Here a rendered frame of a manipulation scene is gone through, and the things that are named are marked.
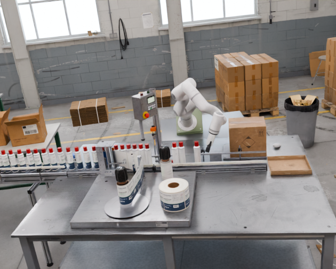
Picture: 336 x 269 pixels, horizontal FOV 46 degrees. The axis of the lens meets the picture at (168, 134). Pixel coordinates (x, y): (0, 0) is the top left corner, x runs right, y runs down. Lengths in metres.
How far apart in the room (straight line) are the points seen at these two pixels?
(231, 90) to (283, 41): 2.77
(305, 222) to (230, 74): 4.09
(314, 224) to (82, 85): 6.83
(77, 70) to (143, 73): 1.39
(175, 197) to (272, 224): 0.63
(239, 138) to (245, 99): 3.31
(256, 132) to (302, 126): 2.19
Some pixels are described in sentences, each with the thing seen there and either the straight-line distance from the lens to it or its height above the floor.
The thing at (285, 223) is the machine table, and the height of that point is 0.83.
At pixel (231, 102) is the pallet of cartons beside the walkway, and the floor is 0.31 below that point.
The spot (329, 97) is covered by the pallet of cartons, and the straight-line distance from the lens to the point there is 6.99.
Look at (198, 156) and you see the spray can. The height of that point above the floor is 0.96.
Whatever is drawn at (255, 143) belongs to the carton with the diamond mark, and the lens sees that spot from 3.35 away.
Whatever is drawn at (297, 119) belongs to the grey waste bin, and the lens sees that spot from 5.42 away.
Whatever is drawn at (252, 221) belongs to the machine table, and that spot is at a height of 0.83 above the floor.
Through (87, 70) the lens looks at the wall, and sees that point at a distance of 8.65.
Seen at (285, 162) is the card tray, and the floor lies 0.83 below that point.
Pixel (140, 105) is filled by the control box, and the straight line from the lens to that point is 3.10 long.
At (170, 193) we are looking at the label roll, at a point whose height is 1.02.
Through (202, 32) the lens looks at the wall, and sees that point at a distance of 8.52.
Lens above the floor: 2.33
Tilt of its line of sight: 22 degrees down
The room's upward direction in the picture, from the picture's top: 6 degrees counter-clockwise
